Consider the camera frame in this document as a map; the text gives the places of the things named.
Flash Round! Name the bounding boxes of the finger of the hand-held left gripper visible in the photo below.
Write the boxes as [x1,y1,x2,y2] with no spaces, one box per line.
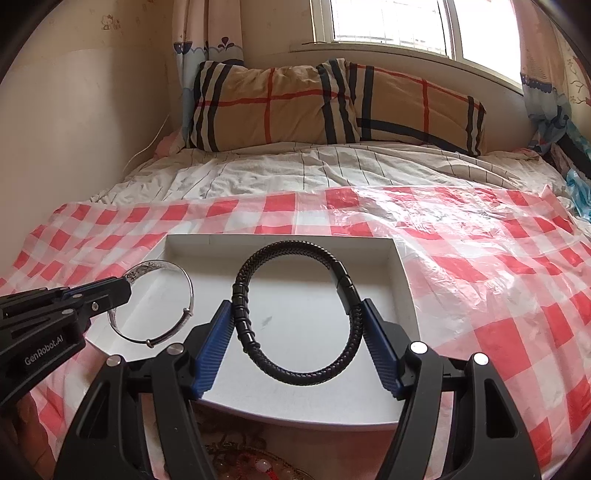
[59,276,129,302]
[75,278,134,331]

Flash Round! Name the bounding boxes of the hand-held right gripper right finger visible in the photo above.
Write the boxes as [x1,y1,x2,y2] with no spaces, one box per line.
[358,298,541,480]

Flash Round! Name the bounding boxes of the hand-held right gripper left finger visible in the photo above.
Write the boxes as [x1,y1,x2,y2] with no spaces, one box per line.
[51,300,241,480]

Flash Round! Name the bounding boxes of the white shallow box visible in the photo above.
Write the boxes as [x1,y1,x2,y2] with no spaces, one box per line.
[85,233,423,432]

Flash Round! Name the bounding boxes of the black braided bracelet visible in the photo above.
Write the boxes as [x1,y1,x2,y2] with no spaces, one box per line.
[232,241,365,386]

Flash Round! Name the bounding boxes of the red checkered plastic sheet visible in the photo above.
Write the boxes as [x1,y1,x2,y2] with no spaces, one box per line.
[0,185,591,480]

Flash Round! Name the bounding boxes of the pink pillow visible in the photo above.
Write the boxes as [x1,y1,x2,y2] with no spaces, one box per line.
[154,131,186,155]

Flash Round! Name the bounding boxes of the white striped quilt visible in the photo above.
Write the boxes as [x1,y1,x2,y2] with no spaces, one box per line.
[90,141,568,206]

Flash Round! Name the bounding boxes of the plaid pillow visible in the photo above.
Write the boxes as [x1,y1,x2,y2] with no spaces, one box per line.
[188,58,362,153]
[346,62,488,158]

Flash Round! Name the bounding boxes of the dark clothing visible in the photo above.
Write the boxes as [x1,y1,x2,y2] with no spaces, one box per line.
[553,137,591,177]

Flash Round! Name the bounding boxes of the pink curtain with blue print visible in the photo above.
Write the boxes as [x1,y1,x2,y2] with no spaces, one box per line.
[519,0,591,153]
[172,0,245,112]

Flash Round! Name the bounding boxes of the white framed window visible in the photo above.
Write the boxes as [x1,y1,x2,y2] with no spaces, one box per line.
[309,0,525,88]

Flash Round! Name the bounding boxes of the white cable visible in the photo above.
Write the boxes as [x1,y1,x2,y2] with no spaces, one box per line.
[124,115,170,174]

